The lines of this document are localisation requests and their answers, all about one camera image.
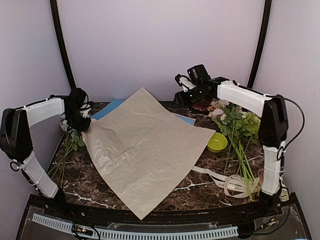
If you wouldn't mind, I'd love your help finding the blue wrapping paper sheet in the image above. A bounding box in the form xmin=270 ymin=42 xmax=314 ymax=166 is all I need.
xmin=91 ymin=99 xmax=196 ymax=125

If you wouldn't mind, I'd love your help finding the left black frame post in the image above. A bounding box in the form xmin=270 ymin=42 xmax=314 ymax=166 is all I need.
xmin=49 ymin=0 xmax=76 ymax=90

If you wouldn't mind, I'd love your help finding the lime green bowl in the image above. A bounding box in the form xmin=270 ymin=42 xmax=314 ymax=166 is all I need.
xmin=206 ymin=132 xmax=228 ymax=153

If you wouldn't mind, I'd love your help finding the right pile of fake flowers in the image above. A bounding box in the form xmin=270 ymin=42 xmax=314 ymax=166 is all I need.
xmin=207 ymin=100 xmax=261 ymax=201

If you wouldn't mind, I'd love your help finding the pile of fake flowers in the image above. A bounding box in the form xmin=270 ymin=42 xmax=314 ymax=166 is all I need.
xmin=207 ymin=100 xmax=261 ymax=201
xmin=48 ymin=127 xmax=85 ymax=188

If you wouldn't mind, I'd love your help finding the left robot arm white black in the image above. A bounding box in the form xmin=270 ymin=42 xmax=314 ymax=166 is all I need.
xmin=0 ymin=87 xmax=92 ymax=218

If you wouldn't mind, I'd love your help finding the black frame post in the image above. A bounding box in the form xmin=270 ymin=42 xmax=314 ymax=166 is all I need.
xmin=247 ymin=0 xmax=272 ymax=89
xmin=49 ymin=0 xmax=76 ymax=90

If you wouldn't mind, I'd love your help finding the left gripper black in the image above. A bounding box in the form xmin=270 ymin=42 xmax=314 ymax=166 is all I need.
xmin=66 ymin=108 xmax=92 ymax=132

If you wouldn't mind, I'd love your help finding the red round embroidered cushion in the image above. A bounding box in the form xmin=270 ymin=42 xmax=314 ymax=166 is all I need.
xmin=191 ymin=100 xmax=212 ymax=112

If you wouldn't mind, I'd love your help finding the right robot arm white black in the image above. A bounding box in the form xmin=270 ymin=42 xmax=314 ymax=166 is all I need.
xmin=174 ymin=64 xmax=290 ymax=202

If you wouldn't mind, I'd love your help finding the white slotted cable duct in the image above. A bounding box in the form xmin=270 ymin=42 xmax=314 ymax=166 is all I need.
xmin=31 ymin=213 xmax=239 ymax=240

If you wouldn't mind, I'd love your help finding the right black frame post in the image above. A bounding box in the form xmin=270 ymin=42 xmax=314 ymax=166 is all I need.
xmin=247 ymin=0 xmax=272 ymax=89

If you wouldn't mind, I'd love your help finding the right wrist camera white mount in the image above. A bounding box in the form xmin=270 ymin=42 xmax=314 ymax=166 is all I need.
xmin=174 ymin=74 xmax=196 ymax=92

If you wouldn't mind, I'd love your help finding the left pile of fake flowers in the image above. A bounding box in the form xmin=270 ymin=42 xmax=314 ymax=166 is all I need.
xmin=48 ymin=127 xmax=85 ymax=188

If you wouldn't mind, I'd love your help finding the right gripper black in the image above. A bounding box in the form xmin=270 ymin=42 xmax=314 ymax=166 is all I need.
xmin=173 ymin=85 xmax=208 ymax=109

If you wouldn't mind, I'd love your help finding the beige pink wrapping paper sheet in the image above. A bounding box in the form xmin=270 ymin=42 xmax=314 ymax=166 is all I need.
xmin=82 ymin=88 xmax=215 ymax=219

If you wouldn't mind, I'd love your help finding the white printed ribbon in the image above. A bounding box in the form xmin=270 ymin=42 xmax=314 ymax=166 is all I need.
xmin=191 ymin=166 xmax=292 ymax=202

